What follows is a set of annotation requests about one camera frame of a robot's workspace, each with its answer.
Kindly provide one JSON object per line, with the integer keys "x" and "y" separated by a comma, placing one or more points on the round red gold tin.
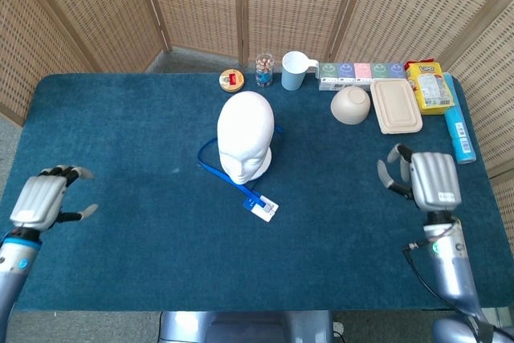
{"x": 231, "y": 80}

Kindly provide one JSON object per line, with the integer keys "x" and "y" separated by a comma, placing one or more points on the yellow snack pack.
{"x": 431, "y": 88}

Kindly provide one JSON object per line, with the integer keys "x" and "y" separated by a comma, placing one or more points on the white foam mannequin head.
{"x": 245, "y": 134}

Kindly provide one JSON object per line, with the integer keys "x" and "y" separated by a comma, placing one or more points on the teal table cloth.
{"x": 120, "y": 138}

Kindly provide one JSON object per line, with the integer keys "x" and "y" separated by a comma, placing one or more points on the light blue mug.
{"x": 291, "y": 76}

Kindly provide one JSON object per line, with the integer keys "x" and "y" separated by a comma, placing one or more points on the blue and white ID badge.
{"x": 251, "y": 203}

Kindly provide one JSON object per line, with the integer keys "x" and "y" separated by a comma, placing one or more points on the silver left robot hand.
{"x": 38, "y": 202}

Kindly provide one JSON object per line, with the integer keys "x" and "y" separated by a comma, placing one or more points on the pastel tissue multipack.
{"x": 361, "y": 74}

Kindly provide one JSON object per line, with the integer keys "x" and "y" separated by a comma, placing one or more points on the beige upturned bowl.
{"x": 350, "y": 106}

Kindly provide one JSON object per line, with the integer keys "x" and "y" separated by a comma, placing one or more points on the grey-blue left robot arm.
{"x": 14, "y": 270}

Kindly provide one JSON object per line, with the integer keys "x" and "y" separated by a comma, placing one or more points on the light blue bag roll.
{"x": 459, "y": 130}

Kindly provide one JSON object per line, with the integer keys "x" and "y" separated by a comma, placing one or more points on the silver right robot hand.
{"x": 435, "y": 178}

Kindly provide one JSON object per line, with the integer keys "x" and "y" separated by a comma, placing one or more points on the grey-blue robot torso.
{"x": 241, "y": 327}

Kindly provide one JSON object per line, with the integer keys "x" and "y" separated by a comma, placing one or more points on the clear jar of candies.
{"x": 265, "y": 72}

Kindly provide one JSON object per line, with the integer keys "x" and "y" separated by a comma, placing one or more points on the beige lidded lunch box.
{"x": 395, "y": 108}

